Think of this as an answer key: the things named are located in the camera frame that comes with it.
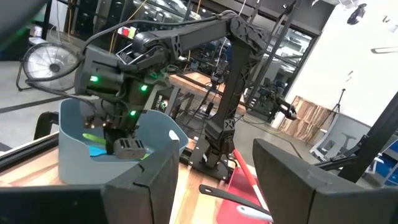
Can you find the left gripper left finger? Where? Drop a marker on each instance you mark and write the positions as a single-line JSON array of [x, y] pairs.
[[146, 193]]

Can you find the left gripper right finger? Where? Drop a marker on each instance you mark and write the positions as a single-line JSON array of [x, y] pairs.
[[311, 202]]

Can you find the blue silicone spatula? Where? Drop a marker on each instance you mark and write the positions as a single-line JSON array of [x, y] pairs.
[[97, 151]]

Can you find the reddish pink plastic bin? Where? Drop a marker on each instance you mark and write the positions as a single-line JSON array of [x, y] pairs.
[[227, 214]]

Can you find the black floor fan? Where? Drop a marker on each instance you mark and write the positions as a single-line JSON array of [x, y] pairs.
[[46, 67]]

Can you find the background wooden table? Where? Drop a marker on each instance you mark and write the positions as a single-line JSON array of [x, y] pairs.
[[192, 84]]

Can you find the black table clamp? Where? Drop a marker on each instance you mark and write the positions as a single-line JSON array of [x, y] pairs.
[[38, 124]]

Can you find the green silicone spatula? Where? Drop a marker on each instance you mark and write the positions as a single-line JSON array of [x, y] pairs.
[[93, 138]]

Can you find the teal plastic bin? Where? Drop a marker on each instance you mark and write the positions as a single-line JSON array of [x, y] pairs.
[[77, 168]]

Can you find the wooden crate stack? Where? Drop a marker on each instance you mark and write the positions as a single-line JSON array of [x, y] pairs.
[[308, 121]]

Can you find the black plastic spoon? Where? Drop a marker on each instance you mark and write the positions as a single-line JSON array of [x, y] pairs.
[[217, 192]]

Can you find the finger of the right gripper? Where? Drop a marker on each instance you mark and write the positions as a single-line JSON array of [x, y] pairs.
[[110, 141], [130, 148]]

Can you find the background black robot arm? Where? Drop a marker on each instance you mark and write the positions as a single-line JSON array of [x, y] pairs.
[[284, 107]]

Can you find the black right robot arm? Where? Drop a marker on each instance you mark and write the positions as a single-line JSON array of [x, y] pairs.
[[230, 93]]

